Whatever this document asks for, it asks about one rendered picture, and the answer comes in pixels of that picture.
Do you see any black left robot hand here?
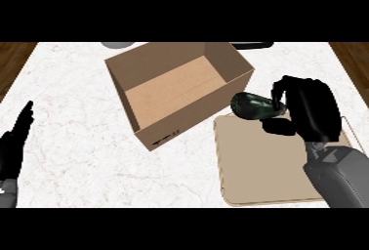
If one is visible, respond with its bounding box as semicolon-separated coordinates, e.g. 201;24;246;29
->
0;100;35;181

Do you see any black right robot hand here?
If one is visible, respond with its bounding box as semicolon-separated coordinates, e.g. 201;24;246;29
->
260;75;343;144

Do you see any dark green eggplant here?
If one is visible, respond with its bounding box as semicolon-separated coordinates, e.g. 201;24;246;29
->
229;92;289;121

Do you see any beige tray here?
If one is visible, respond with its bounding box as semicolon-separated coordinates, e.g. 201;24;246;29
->
213;110;367;208

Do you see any open cardboard box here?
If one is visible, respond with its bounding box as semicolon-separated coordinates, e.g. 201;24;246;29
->
104;42;256;152

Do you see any black flat object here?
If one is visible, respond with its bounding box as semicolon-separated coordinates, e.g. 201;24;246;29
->
228;42;277;51

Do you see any grey round object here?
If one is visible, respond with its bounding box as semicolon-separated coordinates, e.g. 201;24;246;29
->
100;42;138;50

